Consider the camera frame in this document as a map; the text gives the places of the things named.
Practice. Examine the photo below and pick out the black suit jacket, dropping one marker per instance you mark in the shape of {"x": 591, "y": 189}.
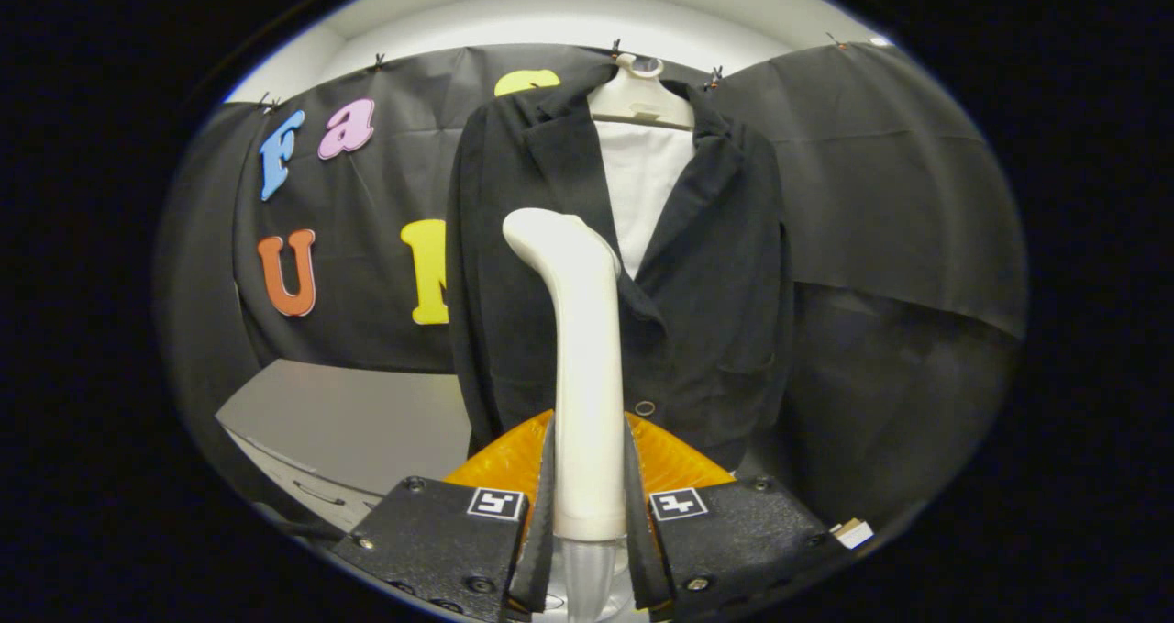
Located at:
{"x": 715, "y": 311}

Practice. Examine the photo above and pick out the grey drawer cabinet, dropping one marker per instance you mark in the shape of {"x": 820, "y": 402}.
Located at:
{"x": 348, "y": 412}

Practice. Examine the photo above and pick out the white mannequin torso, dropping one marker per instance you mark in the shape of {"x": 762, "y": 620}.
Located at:
{"x": 642, "y": 183}

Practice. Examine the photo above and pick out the white plastic hanger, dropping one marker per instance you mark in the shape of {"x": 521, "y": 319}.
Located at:
{"x": 637, "y": 100}

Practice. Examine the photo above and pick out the cardboard box with white label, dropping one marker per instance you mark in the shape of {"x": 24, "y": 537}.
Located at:
{"x": 855, "y": 534}

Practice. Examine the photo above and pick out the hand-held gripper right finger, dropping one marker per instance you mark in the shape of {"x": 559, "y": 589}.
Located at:
{"x": 639, "y": 531}

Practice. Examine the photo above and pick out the black backdrop cloth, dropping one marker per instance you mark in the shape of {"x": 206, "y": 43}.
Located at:
{"x": 871, "y": 192}

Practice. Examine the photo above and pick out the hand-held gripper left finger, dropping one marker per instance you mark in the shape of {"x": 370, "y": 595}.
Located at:
{"x": 537, "y": 531}

